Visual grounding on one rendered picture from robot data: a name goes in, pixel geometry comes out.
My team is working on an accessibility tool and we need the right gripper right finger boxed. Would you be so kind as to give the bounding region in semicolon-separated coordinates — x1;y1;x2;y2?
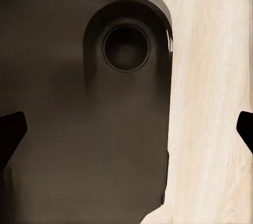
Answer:
236;111;253;154

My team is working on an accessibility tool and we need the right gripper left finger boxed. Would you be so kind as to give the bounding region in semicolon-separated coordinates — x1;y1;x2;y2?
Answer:
0;111;27;174

